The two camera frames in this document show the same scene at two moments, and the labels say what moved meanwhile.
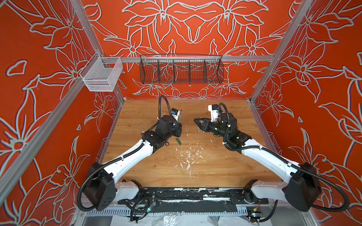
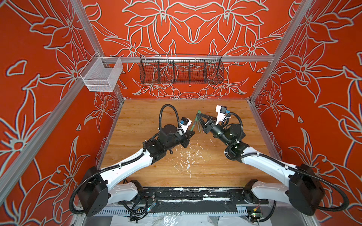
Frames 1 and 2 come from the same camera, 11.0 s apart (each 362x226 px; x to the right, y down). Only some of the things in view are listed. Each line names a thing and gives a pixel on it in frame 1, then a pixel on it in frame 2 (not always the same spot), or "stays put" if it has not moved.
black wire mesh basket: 181,69 stays put
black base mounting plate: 194,196 stays put
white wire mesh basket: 101,74 stays put
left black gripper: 178,127 → 185,138
